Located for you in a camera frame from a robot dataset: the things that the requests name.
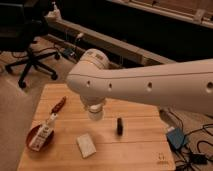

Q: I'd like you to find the power strip with cables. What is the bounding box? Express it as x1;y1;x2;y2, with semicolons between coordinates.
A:
53;32;86;63

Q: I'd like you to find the white spray bottle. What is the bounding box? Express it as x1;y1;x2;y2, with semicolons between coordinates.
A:
47;1;61;19

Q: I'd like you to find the white labelled tube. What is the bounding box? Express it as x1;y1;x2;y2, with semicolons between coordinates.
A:
29;113;57;151

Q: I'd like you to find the black eraser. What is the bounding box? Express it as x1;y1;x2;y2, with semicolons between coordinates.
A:
117;117;123;136

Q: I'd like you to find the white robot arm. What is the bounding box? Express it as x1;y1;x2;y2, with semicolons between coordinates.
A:
67;49;213;116

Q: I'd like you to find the red handled tool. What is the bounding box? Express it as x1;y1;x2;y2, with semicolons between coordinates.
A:
51;96;66;114

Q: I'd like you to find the black office chair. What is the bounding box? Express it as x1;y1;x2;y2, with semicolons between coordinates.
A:
0;0;59;88

